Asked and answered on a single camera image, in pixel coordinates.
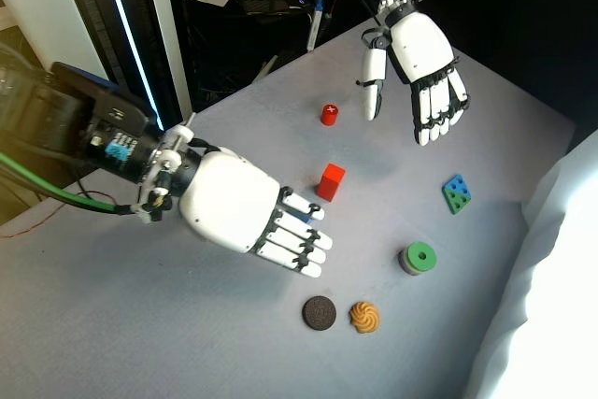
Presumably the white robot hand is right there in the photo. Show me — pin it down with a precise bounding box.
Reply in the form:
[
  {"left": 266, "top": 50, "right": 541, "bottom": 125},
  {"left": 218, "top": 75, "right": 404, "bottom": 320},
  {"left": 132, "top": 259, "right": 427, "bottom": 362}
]
[
  {"left": 356, "top": 9, "right": 471, "bottom": 148},
  {"left": 178, "top": 146, "right": 335, "bottom": 279}
]

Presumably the red rectangular block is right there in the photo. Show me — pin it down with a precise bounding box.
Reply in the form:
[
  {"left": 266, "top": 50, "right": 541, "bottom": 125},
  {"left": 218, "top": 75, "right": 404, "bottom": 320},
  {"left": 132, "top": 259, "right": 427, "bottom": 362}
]
[{"left": 316, "top": 163, "right": 348, "bottom": 203}]

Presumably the red cylinder with white cross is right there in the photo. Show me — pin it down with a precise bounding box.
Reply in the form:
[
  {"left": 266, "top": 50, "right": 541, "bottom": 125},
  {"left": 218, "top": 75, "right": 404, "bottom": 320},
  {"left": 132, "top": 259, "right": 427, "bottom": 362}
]
[{"left": 320, "top": 103, "right": 340, "bottom": 127}]

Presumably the grey table cloth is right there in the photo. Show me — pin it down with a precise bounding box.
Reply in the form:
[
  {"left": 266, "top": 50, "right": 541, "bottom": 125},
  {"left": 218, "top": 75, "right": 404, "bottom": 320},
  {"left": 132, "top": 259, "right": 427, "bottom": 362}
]
[{"left": 0, "top": 15, "right": 577, "bottom": 399}]

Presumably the blue triangle with holes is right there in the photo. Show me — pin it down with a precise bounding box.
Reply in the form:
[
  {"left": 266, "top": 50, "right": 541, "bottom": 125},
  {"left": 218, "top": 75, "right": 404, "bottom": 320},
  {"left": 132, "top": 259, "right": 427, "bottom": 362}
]
[{"left": 441, "top": 174, "right": 472, "bottom": 198}]

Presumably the chocolate sandwich cookie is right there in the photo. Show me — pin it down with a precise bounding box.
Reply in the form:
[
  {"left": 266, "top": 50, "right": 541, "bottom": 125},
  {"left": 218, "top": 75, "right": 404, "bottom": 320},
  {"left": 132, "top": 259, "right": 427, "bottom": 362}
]
[{"left": 302, "top": 295, "right": 338, "bottom": 331}]

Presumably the green triangle with holes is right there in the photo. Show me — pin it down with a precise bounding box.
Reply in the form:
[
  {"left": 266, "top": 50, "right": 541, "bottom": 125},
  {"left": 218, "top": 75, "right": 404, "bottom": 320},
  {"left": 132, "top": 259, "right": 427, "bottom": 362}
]
[{"left": 443, "top": 186, "right": 473, "bottom": 217}]

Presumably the orange swirl cookie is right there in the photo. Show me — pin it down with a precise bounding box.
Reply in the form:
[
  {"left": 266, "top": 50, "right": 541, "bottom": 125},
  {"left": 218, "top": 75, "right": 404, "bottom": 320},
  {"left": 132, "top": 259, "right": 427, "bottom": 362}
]
[{"left": 349, "top": 300, "right": 382, "bottom": 335}]

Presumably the white cabinet with light strip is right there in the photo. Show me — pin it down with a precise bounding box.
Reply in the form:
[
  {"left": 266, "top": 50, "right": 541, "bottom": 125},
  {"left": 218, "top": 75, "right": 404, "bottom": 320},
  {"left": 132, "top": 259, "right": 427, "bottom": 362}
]
[{"left": 0, "top": 0, "right": 192, "bottom": 130}]

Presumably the white sheet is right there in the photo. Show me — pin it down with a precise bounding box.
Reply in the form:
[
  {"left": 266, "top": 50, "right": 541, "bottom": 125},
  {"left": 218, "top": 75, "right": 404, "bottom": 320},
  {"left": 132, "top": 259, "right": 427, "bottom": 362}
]
[{"left": 462, "top": 130, "right": 598, "bottom": 399}]

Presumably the white cable connector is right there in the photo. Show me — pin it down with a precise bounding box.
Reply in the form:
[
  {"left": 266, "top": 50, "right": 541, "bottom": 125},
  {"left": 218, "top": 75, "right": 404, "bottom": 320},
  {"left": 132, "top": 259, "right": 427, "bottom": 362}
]
[{"left": 306, "top": 0, "right": 325, "bottom": 52}]

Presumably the multicolour ring stack toy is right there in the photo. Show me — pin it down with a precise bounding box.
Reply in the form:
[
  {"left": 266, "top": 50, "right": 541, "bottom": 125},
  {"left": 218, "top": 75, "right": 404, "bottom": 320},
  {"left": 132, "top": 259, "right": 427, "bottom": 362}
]
[{"left": 398, "top": 241, "right": 439, "bottom": 278}]

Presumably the thin twisted red wire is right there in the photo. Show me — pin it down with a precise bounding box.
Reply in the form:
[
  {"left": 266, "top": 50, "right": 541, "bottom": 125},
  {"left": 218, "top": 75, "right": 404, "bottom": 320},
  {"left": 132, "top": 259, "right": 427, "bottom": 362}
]
[{"left": 0, "top": 178, "right": 114, "bottom": 239}]

